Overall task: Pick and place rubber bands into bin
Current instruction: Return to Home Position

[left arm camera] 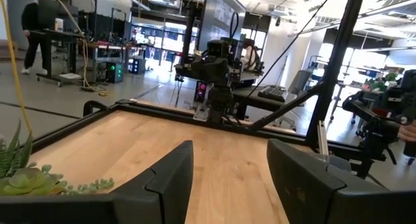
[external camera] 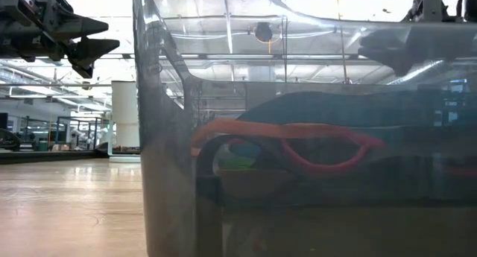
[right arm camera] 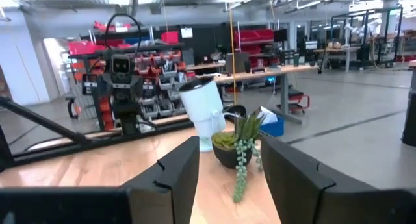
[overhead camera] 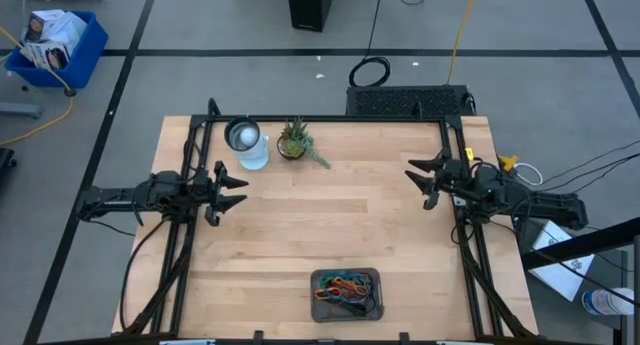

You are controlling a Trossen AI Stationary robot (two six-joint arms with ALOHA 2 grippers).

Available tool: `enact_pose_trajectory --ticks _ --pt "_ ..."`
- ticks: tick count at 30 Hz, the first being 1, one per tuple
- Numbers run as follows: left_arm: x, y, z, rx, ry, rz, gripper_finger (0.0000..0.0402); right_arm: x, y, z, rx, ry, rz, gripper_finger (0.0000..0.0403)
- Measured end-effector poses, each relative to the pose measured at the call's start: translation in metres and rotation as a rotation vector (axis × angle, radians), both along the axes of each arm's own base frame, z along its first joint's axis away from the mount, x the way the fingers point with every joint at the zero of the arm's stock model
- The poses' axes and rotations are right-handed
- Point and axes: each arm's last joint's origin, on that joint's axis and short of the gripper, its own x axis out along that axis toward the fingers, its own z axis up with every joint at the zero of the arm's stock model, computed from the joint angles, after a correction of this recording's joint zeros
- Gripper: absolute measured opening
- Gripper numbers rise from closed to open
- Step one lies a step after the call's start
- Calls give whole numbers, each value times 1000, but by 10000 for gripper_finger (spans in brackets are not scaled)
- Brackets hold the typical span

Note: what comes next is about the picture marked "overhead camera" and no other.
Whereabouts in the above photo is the yellow floor cable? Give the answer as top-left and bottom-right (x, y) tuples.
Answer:
(0, 24), (76, 147)

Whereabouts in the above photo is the white printed cardboard box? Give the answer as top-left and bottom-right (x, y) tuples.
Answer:
(22, 41), (71, 71)
(23, 8), (66, 44)

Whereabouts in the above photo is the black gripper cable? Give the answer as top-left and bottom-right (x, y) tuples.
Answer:
(182, 137), (204, 174)
(469, 157), (501, 177)

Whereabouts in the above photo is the black metal table frame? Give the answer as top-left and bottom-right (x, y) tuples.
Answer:
(112, 98), (539, 345)

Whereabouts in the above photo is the blue plastic crate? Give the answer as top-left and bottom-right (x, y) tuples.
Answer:
(3, 9), (110, 90)

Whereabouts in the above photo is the white tumbler with dark rim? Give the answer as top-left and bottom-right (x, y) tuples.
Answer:
(223, 115), (271, 172)

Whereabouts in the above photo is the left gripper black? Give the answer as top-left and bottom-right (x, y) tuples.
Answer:
(193, 159), (250, 228)

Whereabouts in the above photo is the potted succulent plant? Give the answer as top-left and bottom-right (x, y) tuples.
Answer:
(276, 115), (332, 170)

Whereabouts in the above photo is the grey plastic bin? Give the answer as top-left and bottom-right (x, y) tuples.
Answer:
(309, 267), (385, 324)

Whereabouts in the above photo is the yellow hanging cable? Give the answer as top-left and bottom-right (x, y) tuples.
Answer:
(446, 0), (481, 86)

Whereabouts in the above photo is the wide black rubber band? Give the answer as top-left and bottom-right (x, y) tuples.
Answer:
(324, 297), (374, 317)

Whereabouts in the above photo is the white cable loop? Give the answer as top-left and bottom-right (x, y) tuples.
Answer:
(513, 162), (544, 187)

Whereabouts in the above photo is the black perforated computer case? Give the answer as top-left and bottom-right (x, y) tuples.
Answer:
(345, 84), (477, 118)

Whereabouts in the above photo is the grey metal desk foot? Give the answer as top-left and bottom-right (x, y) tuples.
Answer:
(0, 102), (42, 119)

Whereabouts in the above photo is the white paper bag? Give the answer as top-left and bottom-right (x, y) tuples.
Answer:
(44, 12), (89, 54)

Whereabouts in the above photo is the coiled black floor cable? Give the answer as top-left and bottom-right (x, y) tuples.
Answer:
(348, 0), (392, 88)

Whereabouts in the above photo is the black metal beam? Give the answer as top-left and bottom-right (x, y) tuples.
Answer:
(519, 217), (640, 271)

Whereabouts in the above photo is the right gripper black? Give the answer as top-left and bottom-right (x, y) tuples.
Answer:
(403, 149), (472, 212)

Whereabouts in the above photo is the black tower case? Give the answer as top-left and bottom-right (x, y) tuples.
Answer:
(286, 0), (339, 33)

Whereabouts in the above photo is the black base cable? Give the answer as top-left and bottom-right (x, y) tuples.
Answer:
(118, 217), (169, 332)

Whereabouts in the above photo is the white plastic bottle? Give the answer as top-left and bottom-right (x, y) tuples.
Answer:
(581, 286), (636, 317)

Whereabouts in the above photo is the white printed paper box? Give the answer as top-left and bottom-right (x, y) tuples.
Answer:
(528, 219), (596, 303)

